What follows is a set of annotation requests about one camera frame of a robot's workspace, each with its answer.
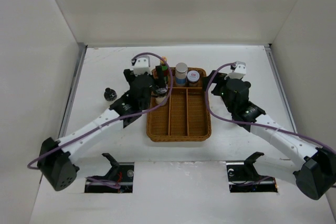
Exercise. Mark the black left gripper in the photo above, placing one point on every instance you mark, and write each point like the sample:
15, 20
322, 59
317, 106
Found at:
159, 77

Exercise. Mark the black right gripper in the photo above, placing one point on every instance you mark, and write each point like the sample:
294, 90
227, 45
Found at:
219, 78

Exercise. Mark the clear jar grey lid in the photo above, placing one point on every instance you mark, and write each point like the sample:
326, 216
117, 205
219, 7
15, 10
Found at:
160, 96

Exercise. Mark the red sauce bottle yellow cap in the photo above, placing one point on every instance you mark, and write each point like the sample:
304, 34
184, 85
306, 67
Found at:
164, 69

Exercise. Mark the brown spice jar red label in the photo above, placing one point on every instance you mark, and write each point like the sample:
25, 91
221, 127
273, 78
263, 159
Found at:
193, 77

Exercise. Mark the white bead jar silver lid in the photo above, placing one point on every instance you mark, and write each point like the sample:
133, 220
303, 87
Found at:
181, 71

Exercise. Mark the white bottle black cap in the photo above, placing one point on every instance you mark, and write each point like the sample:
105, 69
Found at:
109, 94

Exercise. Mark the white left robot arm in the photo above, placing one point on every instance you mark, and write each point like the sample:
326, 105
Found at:
60, 160

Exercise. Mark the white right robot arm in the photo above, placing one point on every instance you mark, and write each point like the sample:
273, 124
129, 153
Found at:
310, 165

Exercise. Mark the brown wicker divided tray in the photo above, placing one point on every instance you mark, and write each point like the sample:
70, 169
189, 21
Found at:
184, 117

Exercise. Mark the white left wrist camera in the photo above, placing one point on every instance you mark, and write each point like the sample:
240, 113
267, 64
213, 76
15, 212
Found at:
141, 65

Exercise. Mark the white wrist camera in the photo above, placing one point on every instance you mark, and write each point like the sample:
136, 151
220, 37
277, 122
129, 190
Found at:
141, 65
238, 70

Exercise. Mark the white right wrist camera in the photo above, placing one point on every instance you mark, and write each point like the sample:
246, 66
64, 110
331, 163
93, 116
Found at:
238, 70

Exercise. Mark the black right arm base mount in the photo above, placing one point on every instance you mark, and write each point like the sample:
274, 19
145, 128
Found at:
243, 177

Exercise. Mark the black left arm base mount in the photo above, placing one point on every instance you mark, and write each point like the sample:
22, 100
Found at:
117, 180

